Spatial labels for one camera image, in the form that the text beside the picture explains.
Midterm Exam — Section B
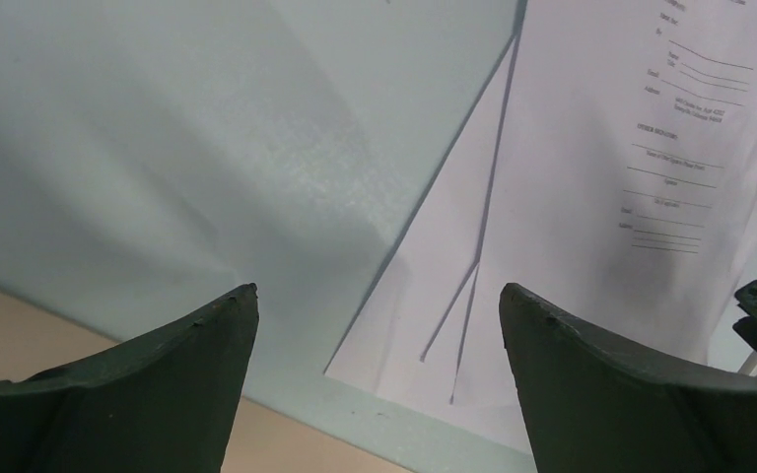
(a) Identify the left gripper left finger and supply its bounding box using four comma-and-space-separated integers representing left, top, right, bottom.
0, 284, 259, 472

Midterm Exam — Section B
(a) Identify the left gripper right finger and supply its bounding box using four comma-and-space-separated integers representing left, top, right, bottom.
499, 283, 757, 472

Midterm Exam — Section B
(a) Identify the printed paper sheet stack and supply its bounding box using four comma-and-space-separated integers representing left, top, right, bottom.
325, 1, 757, 451

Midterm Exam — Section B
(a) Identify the brown cardboard folder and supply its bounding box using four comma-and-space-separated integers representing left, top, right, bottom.
0, 292, 402, 473

